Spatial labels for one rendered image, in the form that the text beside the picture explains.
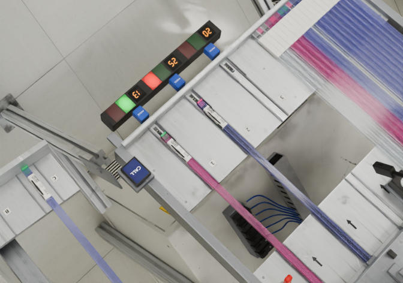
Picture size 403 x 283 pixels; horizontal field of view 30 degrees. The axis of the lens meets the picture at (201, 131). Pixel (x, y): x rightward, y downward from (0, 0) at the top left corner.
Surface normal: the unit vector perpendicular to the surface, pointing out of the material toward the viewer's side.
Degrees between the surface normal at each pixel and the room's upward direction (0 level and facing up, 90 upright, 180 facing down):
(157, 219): 90
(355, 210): 42
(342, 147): 0
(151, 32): 0
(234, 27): 0
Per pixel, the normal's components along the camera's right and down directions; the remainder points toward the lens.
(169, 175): 0.07, -0.36
